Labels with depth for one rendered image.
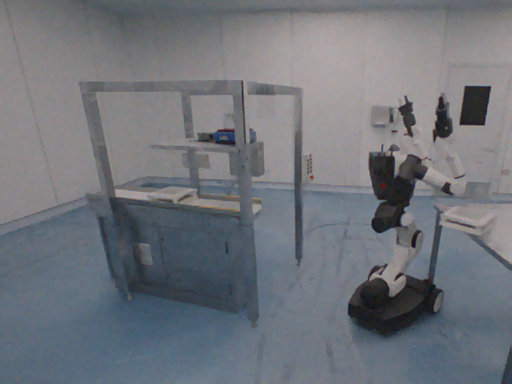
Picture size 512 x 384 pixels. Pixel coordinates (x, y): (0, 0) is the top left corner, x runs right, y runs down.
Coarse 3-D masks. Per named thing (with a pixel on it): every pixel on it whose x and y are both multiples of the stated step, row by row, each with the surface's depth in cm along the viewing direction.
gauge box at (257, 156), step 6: (252, 150) 213; (258, 150) 214; (228, 156) 220; (234, 156) 218; (252, 156) 215; (258, 156) 215; (234, 162) 220; (252, 162) 216; (258, 162) 216; (264, 162) 224; (234, 168) 221; (252, 168) 217; (258, 168) 217; (264, 168) 226; (234, 174) 223; (252, 174) 219; (258, 174) 218
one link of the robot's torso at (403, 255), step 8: (416, 240) 236; (400, 248) 244; (408, 248) 242; (416, 248) 238; (400, 256) 240; (408, 256) 240; (416, 256) 243; (392, 264) 239; (400, 264) 236; (408, 264) 243; (384, 272) 237; (392, 272) 235; (400, 272) 235; (392, 280) 231
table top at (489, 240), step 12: (444, 204) 236; (456, 204) 237; (468, 204) 237; (480, 204) 238; (492, 204) 238; (504, 204) 238; (504, 216) 213; (492, 228) 192; (504, 228) 192; (480, 240) 175; (492, 240) 175; (504, 240) 175; (492, 252) 164; (504, 252) 161; (504, 264) 154
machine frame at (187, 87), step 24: (240, 96) 175; (96, 120) 211; (192, 120) 303; (240, 120) 180; (96, 144) 214; (240, 144) 184; (192, 168) 314; (240, 168) 189; (240, 192) 194; (240, 216) 199; (120, 240) 239; (120, 264) 244
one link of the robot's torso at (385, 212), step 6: (384, 204) 210; (390, 204) 210; (396, 204) 210; (402, 204) 210; (408, 204) 216; (378, 210) 210; (384, 210) 208; (390, 210) 206; (396, 210) 205; (378, 216) 204; (384, 216) 205; (390, 216) 203; (396, 216) 207; (372, 222) 207; (378, 222) 204; (384, 222) 201; (390, 222) 204; (396, 222) 210; (378, 228) 205; (384, 228) 202; (390, 228) 210
